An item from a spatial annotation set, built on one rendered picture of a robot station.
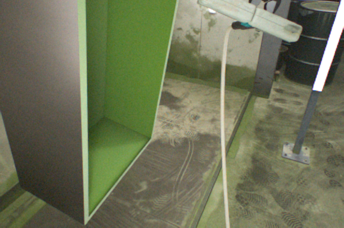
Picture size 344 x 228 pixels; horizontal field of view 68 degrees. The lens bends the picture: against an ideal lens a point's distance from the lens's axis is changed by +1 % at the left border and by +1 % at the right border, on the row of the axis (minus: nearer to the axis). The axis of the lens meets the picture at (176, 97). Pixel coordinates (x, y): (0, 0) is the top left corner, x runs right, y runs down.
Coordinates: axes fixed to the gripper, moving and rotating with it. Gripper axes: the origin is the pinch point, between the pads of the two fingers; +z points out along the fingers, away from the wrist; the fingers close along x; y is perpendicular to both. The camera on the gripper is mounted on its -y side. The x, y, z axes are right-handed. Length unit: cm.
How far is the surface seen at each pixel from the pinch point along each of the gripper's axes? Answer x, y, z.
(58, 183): 41, 21, 77
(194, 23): -28, 207, -23
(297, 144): -115, 95, 50
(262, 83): -115, 179, 13
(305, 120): -106, 88, 29
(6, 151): 84, 94, 110
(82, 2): 44.6, -11.7, 12.8
